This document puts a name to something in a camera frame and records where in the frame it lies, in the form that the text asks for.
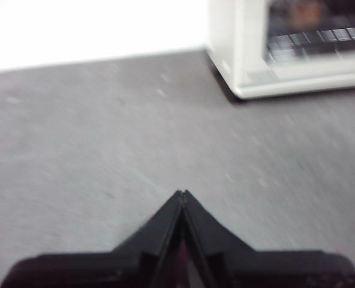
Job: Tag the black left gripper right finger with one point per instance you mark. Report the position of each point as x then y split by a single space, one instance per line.
240 267

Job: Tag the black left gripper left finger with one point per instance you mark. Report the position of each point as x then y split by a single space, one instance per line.
135 264

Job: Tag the cream Toshiba toaster oven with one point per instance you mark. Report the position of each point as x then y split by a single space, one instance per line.
249 60

